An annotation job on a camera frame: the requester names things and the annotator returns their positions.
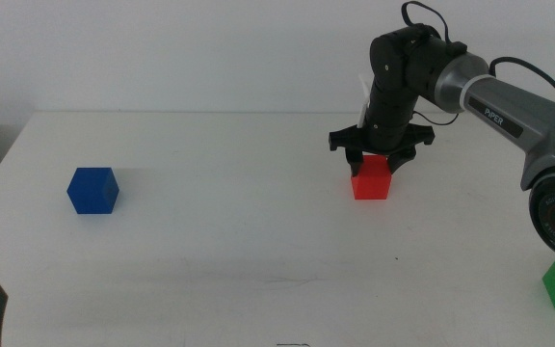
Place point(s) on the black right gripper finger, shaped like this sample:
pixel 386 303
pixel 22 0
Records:
pixel 356 161
pixel 400 160

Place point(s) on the red cube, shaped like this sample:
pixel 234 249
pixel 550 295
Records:
pixel 371 185

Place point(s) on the blue cube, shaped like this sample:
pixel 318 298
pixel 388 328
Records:
pixel 92 193

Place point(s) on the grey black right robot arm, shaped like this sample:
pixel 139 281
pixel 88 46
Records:
pixel 509 115

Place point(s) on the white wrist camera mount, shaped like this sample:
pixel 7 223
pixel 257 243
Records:
pixel 364 103

